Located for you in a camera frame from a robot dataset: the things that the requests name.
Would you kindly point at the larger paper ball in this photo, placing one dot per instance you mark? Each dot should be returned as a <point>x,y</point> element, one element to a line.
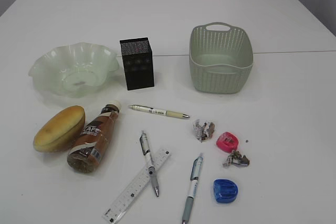
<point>203,130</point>

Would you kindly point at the pink pencil sharpener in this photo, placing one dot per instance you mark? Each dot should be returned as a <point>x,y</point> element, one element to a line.
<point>227,142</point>

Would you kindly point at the smaller paper piece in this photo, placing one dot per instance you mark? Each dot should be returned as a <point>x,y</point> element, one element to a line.
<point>236,158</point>

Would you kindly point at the brown coffee drink bottle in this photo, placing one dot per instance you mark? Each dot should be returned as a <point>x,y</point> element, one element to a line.
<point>89,148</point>

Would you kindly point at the oblong golden bread roll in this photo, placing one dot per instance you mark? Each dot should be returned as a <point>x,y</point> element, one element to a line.
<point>59,133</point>

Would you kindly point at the beige retractable pen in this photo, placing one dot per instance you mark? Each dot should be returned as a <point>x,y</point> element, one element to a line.
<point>159,111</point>

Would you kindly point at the grey white retractable pen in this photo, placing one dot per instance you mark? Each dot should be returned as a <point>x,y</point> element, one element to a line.
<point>149,162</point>

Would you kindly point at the black mesh pen holder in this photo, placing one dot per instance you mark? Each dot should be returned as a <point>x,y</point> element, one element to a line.
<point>138,63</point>

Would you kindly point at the pale green plastic basket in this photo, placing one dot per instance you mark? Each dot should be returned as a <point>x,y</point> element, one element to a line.
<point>220,58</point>

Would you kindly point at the blue white retractable pen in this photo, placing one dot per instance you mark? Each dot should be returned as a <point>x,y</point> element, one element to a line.
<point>195,173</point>

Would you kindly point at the pale green wavy glass plate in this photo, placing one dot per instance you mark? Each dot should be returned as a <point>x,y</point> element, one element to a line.
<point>74,70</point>

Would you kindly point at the blue pencil sharpener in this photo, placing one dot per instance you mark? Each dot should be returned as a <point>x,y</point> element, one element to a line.
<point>225,191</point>

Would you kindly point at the clear plastic ruler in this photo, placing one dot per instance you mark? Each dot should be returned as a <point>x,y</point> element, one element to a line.
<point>124,201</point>

